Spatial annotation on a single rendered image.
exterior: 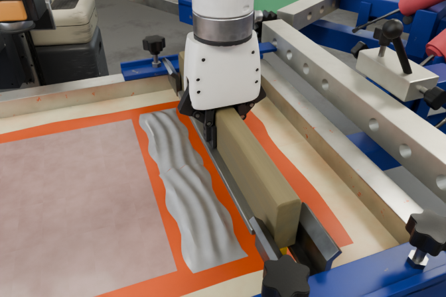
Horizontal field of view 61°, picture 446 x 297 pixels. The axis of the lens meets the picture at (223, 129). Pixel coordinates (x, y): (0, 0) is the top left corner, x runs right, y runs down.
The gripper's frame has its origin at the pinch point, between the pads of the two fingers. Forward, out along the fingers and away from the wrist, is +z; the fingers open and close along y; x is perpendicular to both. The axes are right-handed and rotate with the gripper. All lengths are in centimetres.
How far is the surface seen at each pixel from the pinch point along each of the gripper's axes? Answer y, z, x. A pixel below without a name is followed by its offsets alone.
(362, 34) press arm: -59, 9, -43
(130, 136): 12.9, 6.0, -11.5
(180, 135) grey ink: 4.8, 5.4, -8.0
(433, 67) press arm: -41.1, -2.5, -1.8
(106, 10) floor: -6, 101, -386
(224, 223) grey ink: 4.4, 5.4, 12.7
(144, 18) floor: -40, 101, -347
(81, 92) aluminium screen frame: 19.7, 3.4, -25.4
